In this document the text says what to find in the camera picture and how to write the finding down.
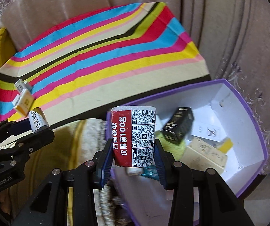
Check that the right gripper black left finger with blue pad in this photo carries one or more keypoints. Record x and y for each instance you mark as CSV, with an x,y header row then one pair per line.
x,y
102,167

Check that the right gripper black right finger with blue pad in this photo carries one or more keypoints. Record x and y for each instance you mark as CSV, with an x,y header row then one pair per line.
x,y
218,205

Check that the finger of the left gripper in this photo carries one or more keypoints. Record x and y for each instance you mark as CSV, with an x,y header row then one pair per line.
x,y
33,142
15,127

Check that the small white yellow box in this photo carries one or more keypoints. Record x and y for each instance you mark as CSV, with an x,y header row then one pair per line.
x,y
37,120

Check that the white yellow barcode box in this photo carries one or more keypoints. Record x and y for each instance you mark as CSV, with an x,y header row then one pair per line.
x,y
22,103

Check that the white green barcode box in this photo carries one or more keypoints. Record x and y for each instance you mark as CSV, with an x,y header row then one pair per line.
x,y
20,85

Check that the red QR code box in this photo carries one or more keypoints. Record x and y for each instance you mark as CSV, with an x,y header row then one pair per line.
x,y
133,135

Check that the person's hand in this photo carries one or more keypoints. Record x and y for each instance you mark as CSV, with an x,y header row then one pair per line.
x,y
5,202

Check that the cream tall box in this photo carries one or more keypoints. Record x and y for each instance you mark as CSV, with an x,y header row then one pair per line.
x,y
200,156

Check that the yellow sponge piece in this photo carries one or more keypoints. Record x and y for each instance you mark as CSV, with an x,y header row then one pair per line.
x,y
225,145

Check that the white SL logo box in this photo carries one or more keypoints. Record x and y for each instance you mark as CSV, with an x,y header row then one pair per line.
x,y
207,131

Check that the black gold box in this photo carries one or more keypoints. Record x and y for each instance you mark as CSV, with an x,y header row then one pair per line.
x,y
179,125

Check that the colourful striped cloth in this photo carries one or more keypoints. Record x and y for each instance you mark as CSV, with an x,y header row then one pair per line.
x,y
100,58

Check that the beige curtain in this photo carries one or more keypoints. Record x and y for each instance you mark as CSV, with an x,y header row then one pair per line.
x,y
233,36

